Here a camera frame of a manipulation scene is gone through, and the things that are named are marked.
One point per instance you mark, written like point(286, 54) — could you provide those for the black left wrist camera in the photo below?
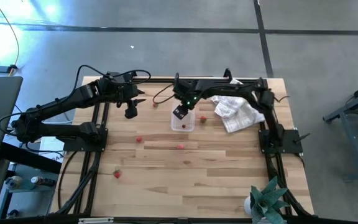
point(131, 110)

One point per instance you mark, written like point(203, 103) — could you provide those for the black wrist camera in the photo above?
point(131, 110)
point(180, 112)

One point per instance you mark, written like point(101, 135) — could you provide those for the clear plastic tupperware container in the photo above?
point(190, 124)

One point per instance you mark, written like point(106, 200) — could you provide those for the white paper sheet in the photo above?
point(50, 144)

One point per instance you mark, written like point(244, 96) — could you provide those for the black aluminium table frame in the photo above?
point(106, 119)

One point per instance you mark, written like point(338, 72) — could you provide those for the white checked cloth towel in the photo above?
point(238, 115)

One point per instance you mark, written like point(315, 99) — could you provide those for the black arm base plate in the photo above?
point(291, 140)
point(73, 146)

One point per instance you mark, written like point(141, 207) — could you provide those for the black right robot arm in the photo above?
point(228, 86)

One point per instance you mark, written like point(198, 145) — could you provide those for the silver metal bracket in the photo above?
point(95, 220)

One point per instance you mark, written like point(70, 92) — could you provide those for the dark bottle white cap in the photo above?
point(42, 181)

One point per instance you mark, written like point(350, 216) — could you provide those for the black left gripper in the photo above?
point(127, 93)

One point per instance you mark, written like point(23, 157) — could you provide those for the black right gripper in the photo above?
point(186, 93)

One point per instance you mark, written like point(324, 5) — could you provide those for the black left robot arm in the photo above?
point(64, 102)

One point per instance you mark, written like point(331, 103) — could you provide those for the grey utility cart shelf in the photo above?
point(26, 199)

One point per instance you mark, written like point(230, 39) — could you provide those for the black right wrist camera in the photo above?
point(180, 112)

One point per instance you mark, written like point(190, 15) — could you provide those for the white plant pot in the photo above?
point(247, 207)

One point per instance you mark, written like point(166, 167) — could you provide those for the green artificial succulent plant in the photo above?
point(267, 202)

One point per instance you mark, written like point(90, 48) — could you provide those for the red strawberry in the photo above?
point(203, 119)
point(181, 146)
point(139, 139)
point(155, 105)
point(117, 173)

